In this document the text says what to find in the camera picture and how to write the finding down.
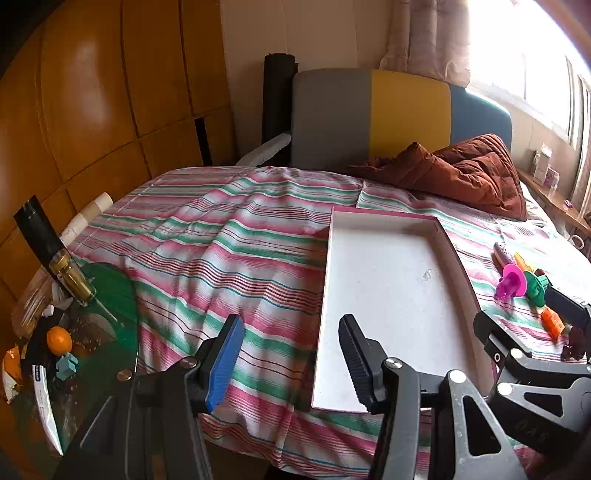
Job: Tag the clear plastic bag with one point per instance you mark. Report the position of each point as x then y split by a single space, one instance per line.
30 307

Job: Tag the wooden wardrobe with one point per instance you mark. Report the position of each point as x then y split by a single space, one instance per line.
92 92

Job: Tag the white paper rolls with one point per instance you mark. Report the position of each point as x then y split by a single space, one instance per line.
87 214

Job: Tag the white flat packet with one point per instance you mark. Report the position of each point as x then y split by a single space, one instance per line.
46 406

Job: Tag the window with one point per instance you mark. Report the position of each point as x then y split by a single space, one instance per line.
531 55

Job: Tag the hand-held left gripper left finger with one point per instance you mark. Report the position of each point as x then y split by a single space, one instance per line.
226 364

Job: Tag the pale pillow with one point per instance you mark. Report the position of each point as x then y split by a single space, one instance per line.
535 207

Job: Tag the green plastic piece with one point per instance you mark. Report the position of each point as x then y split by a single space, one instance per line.
538 287

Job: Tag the small teal object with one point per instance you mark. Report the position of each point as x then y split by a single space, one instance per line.
67 367

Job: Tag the white curved object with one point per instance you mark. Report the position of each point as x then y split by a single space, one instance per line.
263 150

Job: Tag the orange and white wrapper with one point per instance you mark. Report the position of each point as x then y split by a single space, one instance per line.
11 374

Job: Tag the beige curtain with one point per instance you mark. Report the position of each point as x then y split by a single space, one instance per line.
425 37

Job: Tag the gold bottle with black cap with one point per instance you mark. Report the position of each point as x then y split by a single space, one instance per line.
74 277

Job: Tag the magenta plastic piece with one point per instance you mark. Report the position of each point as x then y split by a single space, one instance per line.
511 281

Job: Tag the brown quilted comforter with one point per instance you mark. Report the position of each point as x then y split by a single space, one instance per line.
471 175

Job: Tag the green glass side table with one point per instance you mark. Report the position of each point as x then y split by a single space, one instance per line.
111 295

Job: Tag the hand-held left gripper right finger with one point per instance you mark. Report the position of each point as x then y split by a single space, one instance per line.
356 357

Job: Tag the yellow plastic piece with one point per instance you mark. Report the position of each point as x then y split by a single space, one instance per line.
524 263

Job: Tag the white box with pink edge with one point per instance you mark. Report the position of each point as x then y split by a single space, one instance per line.
392 300

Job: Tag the orange fruit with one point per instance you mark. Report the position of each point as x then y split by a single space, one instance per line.
59 341

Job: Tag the wooden desk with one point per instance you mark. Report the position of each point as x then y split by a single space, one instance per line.
554 201

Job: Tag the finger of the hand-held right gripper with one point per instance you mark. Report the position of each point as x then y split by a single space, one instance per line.
491 330
565 304

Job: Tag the purple egg-shaped toy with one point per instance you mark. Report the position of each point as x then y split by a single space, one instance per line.
501 253

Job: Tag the orange plastic block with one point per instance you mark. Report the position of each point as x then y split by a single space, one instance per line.
551 321

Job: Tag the striped bed blanket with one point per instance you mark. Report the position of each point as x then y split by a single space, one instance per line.
207 258

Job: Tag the white carton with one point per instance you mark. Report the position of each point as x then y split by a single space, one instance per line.
541 161

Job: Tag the purple box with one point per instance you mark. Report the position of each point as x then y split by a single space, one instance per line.
552 177

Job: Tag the grey yellow blue headboard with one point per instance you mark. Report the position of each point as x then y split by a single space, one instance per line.
332 120

